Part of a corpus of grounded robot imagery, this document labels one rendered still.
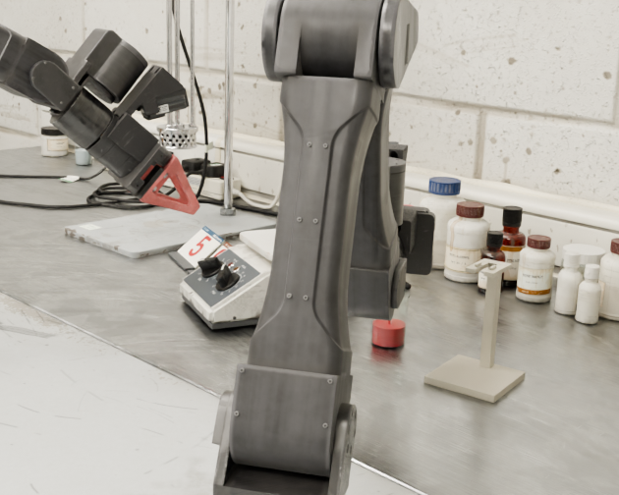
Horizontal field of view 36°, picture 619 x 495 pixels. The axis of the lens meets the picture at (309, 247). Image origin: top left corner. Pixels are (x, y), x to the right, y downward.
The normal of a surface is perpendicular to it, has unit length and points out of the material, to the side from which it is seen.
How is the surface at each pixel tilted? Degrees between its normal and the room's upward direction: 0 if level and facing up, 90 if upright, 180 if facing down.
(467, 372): 0
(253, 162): 90
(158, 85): 90
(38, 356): 0
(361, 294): 107
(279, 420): 68
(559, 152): 90
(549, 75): 90
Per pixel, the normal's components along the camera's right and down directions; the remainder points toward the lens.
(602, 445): 0.04, -0.96
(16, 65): 0.62, 0.22
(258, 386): -0.21, -0.13
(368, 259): -0.23, 0.52
